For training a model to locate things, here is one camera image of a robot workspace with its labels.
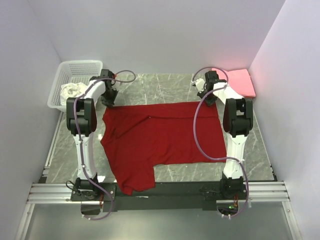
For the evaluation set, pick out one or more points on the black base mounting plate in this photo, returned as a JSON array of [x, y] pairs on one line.
[[164, 196]]

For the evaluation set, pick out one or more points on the red t shirt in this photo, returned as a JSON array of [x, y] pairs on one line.
[[139, 137]]

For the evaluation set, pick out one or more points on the white plastic basket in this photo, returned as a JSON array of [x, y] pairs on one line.
[[73, 71]]

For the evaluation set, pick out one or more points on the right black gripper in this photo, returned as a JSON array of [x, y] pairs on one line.
[[210, 103]]

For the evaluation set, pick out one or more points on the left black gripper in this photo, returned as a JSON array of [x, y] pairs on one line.
[[110, 103]]

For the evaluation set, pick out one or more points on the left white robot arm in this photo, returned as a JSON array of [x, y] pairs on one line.
[[81, 121]]

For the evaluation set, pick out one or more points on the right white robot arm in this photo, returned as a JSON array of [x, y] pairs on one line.
[[237, 123]]

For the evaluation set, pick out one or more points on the white crumpled t shirt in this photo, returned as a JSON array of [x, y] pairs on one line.
[[71, 90]]

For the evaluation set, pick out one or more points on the aluminium frame rail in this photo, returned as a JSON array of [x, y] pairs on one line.
[[263, 184]]

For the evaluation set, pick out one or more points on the pink folded t shirt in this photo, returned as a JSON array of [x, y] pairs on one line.
[[239, 80]]

